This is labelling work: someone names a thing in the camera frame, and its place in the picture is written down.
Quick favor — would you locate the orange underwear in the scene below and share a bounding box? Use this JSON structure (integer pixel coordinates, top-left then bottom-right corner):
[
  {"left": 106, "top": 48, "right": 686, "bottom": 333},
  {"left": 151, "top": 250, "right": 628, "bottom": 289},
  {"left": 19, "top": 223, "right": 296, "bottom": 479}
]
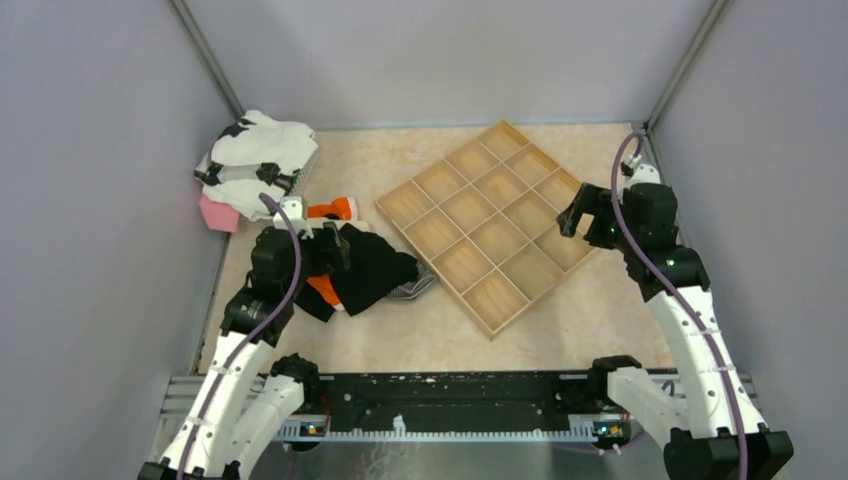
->
[{"left": 307, "top": 197, "right": 360, "bottom": 221}]

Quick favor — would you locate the black boxer underwear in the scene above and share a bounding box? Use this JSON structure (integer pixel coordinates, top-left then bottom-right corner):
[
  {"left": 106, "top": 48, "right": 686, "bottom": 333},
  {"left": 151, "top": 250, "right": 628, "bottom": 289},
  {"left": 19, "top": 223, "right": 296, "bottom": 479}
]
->
[{"left": 295, "top": 224, "right": 418, "bottom": 322}]

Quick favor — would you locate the wooden compartment tray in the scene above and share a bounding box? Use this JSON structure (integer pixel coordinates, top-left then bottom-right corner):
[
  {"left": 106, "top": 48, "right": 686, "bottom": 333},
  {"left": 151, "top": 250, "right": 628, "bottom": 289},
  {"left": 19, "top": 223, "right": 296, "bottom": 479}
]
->
[{"left": 376, "top": 120, "right": 593, "bottom": 339}]

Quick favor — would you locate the grey striped underwear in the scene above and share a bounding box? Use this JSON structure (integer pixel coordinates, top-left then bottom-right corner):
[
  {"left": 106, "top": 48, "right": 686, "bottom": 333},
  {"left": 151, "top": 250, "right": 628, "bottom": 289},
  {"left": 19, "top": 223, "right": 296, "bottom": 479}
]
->
[{"left": 385, "top": 261, "right": 438, "bottom": 302}]

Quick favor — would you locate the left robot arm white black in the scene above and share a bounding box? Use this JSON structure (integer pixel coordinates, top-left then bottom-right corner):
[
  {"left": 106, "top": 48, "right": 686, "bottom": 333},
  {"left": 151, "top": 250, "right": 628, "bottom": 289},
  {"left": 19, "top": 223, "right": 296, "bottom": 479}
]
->
[{"left": 138, "top": 194, "right": 349, "bottom": 479}]

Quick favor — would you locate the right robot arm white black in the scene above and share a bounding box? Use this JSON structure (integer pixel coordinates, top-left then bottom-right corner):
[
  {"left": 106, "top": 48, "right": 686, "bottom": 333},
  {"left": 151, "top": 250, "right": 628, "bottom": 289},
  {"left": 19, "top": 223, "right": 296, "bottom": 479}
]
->
[{"left": 557, "top": 166, "right": 794, "bottom": 479}]

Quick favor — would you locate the white perforated basket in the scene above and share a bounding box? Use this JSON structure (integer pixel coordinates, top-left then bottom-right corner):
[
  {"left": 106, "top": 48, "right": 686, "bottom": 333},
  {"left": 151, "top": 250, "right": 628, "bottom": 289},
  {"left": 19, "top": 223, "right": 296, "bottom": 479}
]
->
[{"left": 285, "top": 150, "right": 319, "bottom": 196}]

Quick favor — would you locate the pink cloth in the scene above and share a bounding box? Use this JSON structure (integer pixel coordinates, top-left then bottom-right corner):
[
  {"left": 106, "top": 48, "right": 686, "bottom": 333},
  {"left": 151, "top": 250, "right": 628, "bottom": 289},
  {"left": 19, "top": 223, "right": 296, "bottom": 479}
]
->
[{"left": 198, "top": 194, "right": 240, "bottom": 233}]

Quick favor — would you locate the white black clothes pile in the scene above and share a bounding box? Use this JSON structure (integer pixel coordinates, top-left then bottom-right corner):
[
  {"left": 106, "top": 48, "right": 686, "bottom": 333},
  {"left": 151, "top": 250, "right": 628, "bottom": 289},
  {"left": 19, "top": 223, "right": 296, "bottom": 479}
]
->
[{"left": 193, "top": 110, "right": 319, "bottom": 221}]

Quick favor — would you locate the black metal base rail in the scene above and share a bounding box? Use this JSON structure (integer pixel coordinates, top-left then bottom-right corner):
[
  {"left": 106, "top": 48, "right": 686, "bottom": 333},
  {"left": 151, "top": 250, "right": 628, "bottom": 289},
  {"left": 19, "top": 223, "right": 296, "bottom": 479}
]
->
[{"left": 277, "top": 370, "right": 636, "bottom": 448}]

